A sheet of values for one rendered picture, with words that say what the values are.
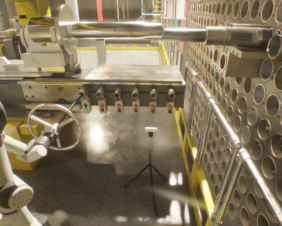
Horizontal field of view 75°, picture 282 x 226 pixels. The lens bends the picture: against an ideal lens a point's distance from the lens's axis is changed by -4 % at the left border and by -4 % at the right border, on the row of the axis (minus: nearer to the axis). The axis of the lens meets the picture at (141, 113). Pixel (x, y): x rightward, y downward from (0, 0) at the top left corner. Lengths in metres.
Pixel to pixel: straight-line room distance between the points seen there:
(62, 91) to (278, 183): 2.36
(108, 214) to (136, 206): 0.26
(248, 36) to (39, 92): 2.19
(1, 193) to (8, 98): 1.98
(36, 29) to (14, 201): 1.40
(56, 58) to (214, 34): 1.52
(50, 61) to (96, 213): 1.48
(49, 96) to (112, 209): 1.34
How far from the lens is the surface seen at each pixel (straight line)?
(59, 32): 1.64
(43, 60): 2.11
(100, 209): 1.94
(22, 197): 0.74
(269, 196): 0.85
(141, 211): 1.90
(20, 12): 2.12
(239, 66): 2.45
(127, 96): 1.98
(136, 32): 1.63
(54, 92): 2.23
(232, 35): 2.08
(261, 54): 2.19
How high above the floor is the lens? 1.59
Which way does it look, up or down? 29 degrees down
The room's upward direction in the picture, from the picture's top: straight up
